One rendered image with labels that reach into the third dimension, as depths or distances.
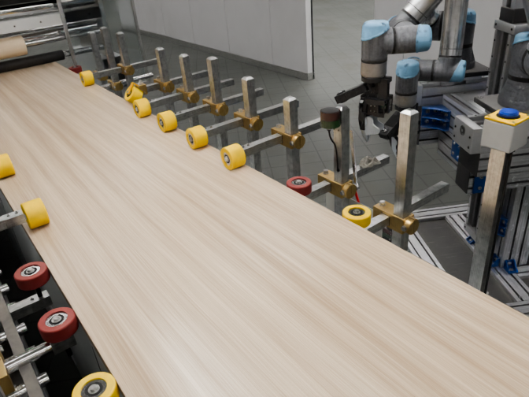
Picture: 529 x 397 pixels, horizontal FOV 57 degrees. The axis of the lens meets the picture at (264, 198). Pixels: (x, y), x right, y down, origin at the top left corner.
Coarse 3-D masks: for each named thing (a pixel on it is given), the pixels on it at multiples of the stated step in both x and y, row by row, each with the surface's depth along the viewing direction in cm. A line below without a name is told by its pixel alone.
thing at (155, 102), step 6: (222, 84) 239; (228, 84) 241; (234, 84) 243; (198, 90) 232; (204, 90) 234; (168, 96) 225; (174, 96) 225; (180, 96) 227; (150, 102) 219; (156, 102) 221; (162, 102) 223; (168, 102) 225
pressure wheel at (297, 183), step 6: (288, 180) 154; (294, 180) 154; (300, 180) 153; (306, 180) 153; (288, 186) 152; (294, 186) 151; (300, 186) 150; (306, 186) 150; (300, 192) 150; (306, 192) 151
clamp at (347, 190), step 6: (318, 174) 164; (330, 174) 164; (318, 180) 165; (330, 180) 160; (336, 186) 158; (342, 186) 157; (348, 186) 156; (354, 186) 157; (330, 192) 162; (336, 192) 160; (342, 192) 156; (348, 192) 156; (354, 192) 158
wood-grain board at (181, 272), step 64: (0, 128) 222; (64, 128) 215; (128, 128) 209; (64, 192) 161; (128, 192) 157; (192, 192) 154; (256, 192) 150; (64, 256) 128; (128, 256) 126; (192, 256) 124; (256, 256) 122; (320, 256) 120; (384, 256) 118; (128, 320) 105; (192, 320) 104; (256, 320) 102; (320, 320) 101; (384, 320) 99; (448, 320) 98; (512, 320) 97; (128, 384) 90; (192, 384) 89; (256, 384) 88; (320, 384) 87; (384, 384) 86; (448, 384) 85; (512, 384) 84
